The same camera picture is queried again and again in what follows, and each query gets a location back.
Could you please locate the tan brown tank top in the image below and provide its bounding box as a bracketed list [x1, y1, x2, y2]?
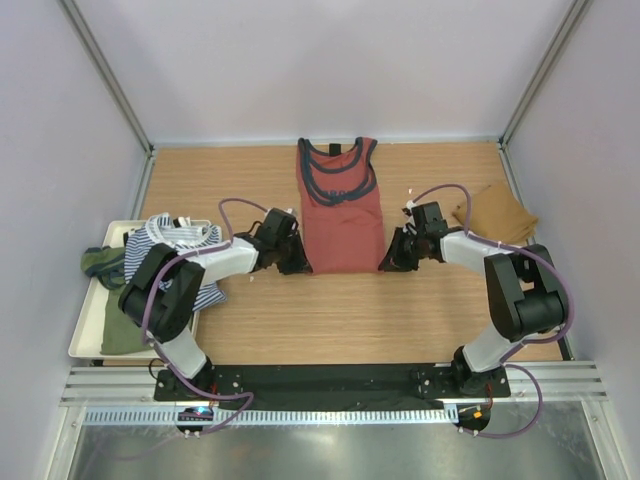
[469, 183, 538, 245]

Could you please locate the red graphic tank top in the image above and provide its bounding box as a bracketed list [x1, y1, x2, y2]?
[296, 137, 386, 275]

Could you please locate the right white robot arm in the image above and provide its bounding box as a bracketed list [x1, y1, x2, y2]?
[378, 202, 571, 396]

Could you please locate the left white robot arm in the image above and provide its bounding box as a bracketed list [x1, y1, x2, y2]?
[118, 208, 312, 400]

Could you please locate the olive green tank top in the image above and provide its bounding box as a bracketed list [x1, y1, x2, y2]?
[80, 246, 150, 355]

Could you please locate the blue white striped top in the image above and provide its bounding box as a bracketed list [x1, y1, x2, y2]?
[124, 213, 223, 283]

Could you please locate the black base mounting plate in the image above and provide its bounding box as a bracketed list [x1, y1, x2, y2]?
[152, 362, 514, 434]

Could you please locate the white plastic tray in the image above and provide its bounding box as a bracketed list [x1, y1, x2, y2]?
[67, 219, 211, 359]

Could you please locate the aluminium front rail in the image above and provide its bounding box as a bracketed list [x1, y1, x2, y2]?
[60, 366, 156, 406]

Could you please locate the slotted grey cable duct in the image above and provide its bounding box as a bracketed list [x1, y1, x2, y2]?
[84, 405, 458, 427]

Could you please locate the right aluminium frame post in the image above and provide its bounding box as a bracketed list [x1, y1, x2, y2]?
[498, 0, 593, 150]

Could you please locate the aluminium frame post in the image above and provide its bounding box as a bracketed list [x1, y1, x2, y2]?
[498, 0, 593, 150]
[57, 0, 153, 156]

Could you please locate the left aluminium frame post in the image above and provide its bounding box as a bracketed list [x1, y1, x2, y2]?
[57, 0, 153, 156]

